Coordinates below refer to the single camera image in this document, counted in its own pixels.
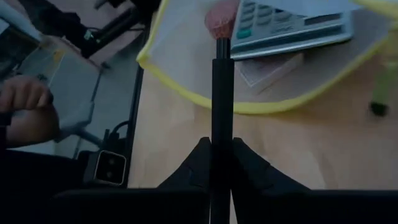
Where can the pink round puff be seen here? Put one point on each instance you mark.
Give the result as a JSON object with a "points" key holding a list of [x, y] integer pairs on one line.
{"points": [[222, 18]]}

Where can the translucent mesh pouch yellow trim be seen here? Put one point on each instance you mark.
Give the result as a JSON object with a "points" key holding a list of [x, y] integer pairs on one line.
{"points": [[186, 46]]}

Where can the green marker black cap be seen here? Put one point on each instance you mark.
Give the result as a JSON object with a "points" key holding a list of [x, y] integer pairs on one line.
{"points": [[384, 84]]}

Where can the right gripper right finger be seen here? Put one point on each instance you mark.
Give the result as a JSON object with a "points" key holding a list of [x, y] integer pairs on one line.
{"points": [[258, 174]]}

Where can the black pen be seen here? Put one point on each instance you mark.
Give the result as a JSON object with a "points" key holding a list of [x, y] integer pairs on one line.
{"points": [[222, 109]]}

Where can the grey calculator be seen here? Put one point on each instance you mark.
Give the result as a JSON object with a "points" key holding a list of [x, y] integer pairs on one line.
{"points": [[280, 28]]}

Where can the black table frame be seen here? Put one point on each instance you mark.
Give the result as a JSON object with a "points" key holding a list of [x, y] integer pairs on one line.
{"points": [[135, 124]]}

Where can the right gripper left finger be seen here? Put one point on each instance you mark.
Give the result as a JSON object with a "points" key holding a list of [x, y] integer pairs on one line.
{"points": [[192, 174]]}

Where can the person's hand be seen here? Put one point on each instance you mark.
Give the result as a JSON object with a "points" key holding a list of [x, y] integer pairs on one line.
{"points": [[25, 93]]}

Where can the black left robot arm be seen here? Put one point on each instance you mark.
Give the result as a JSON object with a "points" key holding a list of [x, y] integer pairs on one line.
{"points": [[62, 21]]}

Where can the black device white-rimmed face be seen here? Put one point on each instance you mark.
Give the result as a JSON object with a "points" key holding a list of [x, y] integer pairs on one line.
{"points": [[107, 168]]}

